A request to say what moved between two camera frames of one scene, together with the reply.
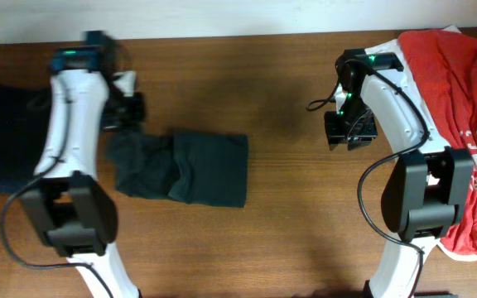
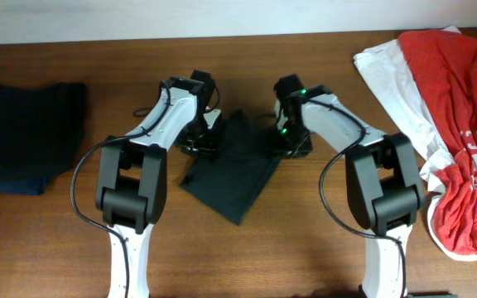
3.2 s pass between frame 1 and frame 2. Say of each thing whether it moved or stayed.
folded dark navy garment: stayed
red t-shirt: stayed
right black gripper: moved
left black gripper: moved
